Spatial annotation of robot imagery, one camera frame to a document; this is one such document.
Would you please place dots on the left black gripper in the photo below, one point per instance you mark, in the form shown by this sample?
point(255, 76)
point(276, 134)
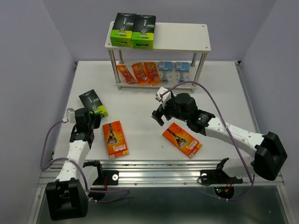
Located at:
point(97, 117)

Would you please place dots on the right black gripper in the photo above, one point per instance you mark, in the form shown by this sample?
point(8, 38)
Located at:
point(158, 113)

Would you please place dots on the black green razor box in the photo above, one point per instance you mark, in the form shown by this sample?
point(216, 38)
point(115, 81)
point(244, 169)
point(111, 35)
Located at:
point(91, 101)
point(122, 30)

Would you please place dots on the orange Gillette Fusion pack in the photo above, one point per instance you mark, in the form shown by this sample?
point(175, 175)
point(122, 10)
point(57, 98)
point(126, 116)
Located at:
point(115, 140)
point(182, 140)

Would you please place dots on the orange BIC razor bag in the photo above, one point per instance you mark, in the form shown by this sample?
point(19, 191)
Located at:
point(140, 73)
point(152, 73)
point(126, 74)

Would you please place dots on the blue clear razor blister pack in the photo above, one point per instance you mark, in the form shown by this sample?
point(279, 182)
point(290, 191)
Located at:
point(165, 70)

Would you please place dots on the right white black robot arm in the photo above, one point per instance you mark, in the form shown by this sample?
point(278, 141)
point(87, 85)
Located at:
point(266, 154)

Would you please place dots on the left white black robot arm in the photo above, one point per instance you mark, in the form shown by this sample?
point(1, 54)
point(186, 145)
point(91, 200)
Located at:
point(67, 195)

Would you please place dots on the white two-tier shelf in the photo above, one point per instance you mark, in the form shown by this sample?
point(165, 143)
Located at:
point(168, 38)

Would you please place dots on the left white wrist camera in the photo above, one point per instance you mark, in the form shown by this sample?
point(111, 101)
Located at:
point(70, 116)

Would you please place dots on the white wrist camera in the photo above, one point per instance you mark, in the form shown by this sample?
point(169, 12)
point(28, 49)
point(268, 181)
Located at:
point(163, 95)
point(70, 116)

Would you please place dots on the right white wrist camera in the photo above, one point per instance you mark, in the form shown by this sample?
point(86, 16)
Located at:
point(163, 95)

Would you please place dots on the aluminium rail frame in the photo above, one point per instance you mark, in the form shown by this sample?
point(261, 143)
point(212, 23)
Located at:
point(151, 162)

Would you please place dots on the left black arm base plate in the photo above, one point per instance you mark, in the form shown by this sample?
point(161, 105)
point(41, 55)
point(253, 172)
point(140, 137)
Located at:
point(107, 178)

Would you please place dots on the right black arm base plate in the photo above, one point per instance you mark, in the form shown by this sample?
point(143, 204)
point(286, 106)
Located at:
point(212, 178)

